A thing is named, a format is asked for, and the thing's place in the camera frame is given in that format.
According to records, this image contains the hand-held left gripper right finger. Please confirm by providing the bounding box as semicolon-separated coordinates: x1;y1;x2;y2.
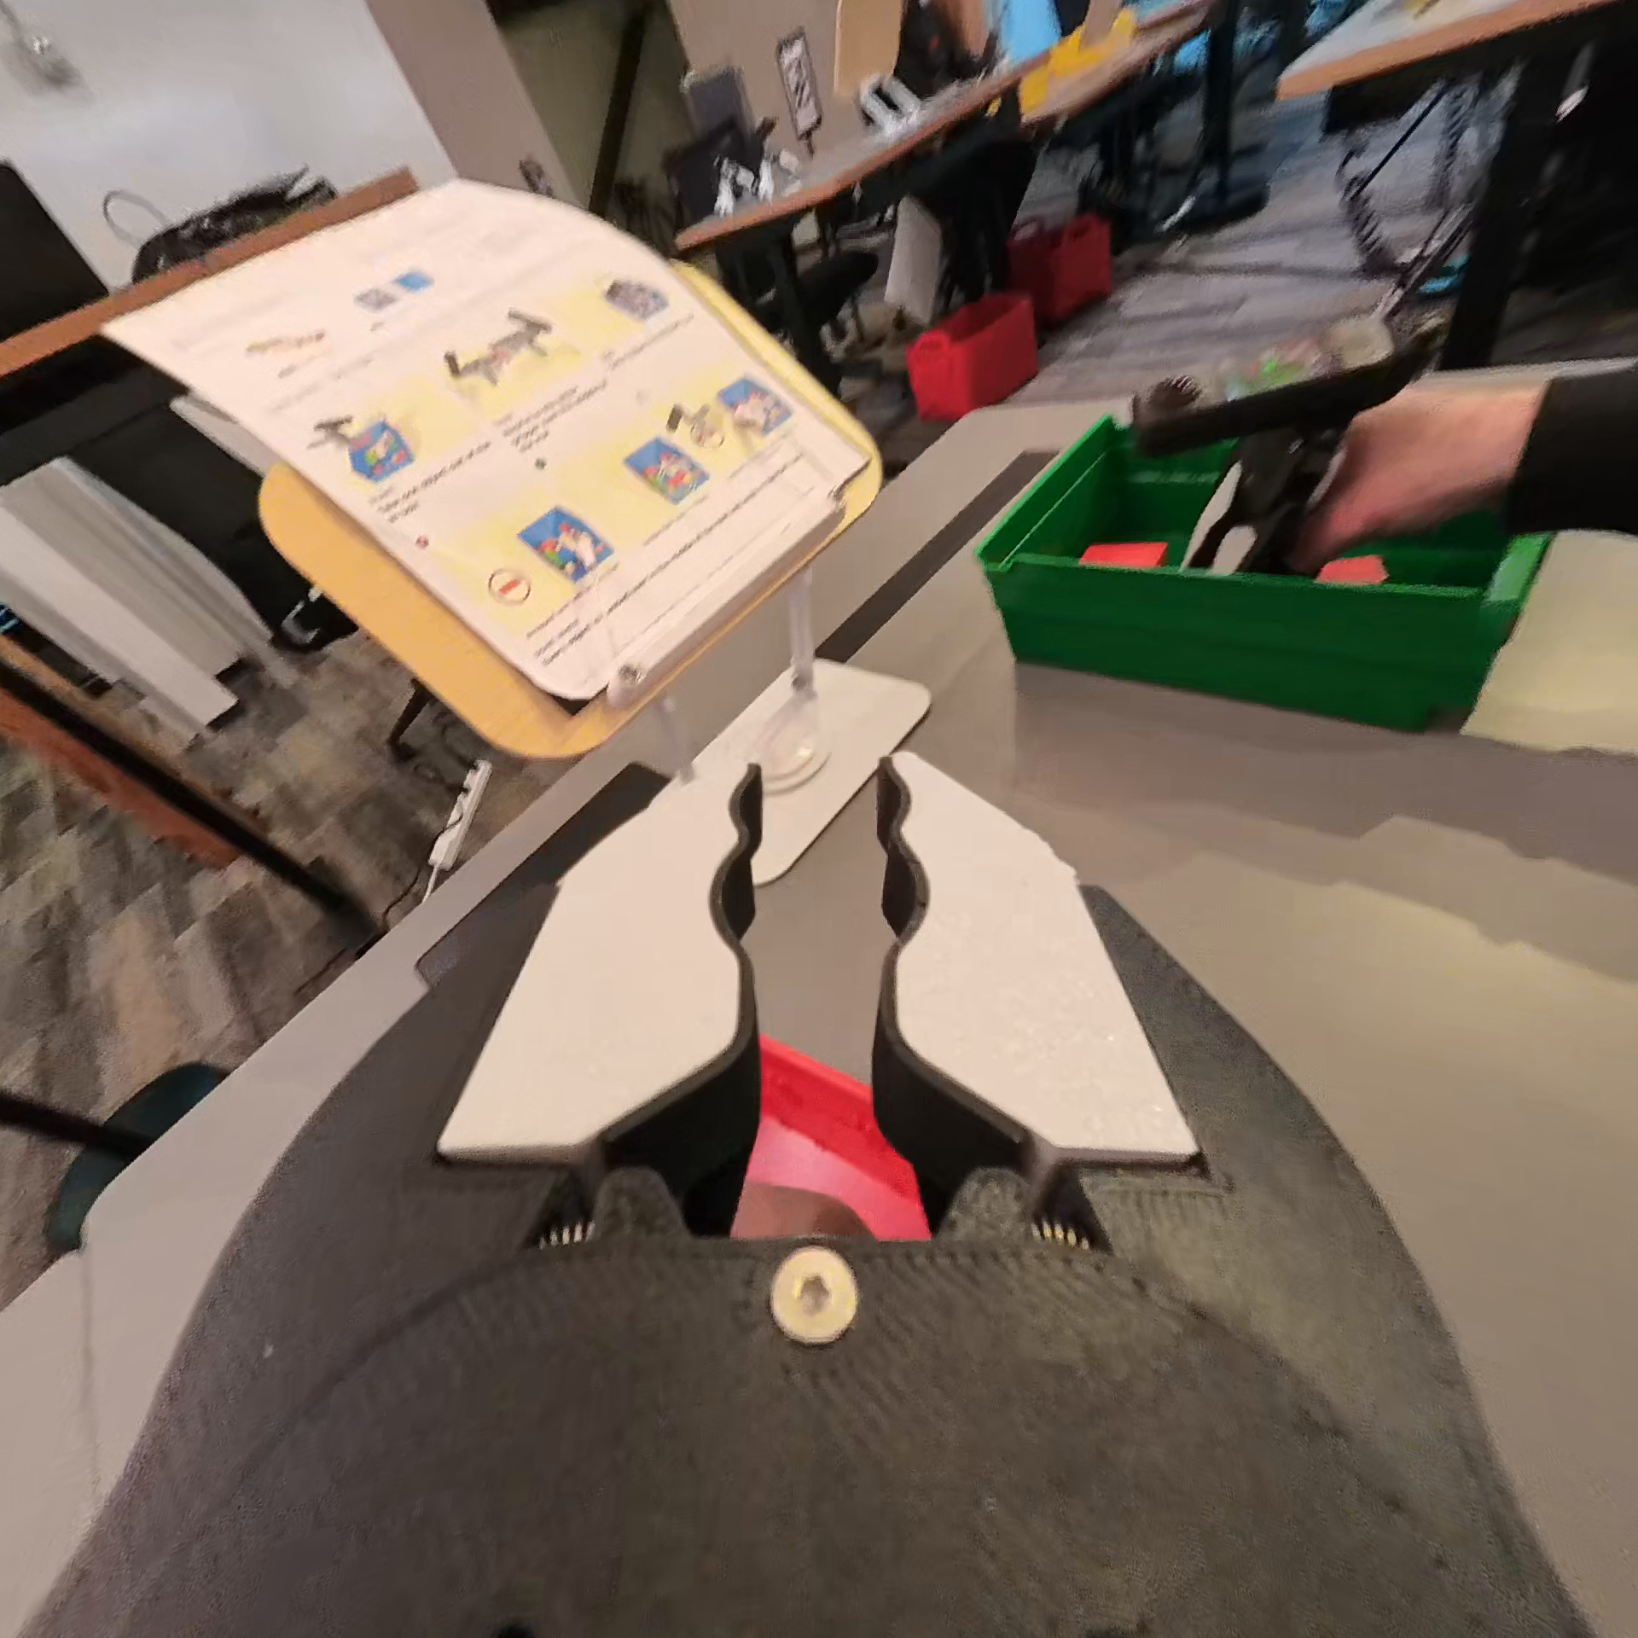
870;752;1202;1236

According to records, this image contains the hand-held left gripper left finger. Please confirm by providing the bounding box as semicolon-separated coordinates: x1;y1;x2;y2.
438;764;771;1236

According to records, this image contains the green plastic bin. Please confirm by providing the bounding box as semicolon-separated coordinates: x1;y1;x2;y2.
976;415;1557;733

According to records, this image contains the red plastic bin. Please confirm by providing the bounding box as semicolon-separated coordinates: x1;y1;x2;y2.
730;1037;935;1242

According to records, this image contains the person's right hand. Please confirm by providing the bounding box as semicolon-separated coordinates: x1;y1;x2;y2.
1294;384;1545;571

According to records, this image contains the white power strip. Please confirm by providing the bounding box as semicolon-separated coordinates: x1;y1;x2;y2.
430;758;496;901

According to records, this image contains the red floor bin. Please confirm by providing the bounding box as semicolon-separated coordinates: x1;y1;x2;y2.
908;290;1042;421
1009;212;1114;323

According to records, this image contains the hanging white paper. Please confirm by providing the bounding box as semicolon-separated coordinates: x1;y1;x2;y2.
884;197;956;323

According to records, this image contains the instruction sheet on stand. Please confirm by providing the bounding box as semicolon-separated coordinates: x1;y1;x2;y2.
256;261;935;887

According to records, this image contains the black office chair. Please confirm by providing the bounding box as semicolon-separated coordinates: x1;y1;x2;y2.
765;245;882;392

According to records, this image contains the teal office chair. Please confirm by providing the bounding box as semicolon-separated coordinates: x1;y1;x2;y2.
50;1059;235;1254

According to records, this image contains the background document stand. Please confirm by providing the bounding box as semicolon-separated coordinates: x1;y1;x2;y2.
833;0;927;132

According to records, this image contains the printed instruction sheet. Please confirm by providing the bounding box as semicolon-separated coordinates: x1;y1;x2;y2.
102;179;872;704

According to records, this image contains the white panel stack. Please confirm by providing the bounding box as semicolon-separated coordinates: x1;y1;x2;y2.
0;458;248;739

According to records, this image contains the dark wood-edged desk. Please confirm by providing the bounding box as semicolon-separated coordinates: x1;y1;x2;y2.
0;165;424;487

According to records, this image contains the black bag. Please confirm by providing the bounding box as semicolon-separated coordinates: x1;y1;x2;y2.
129;169;342;279

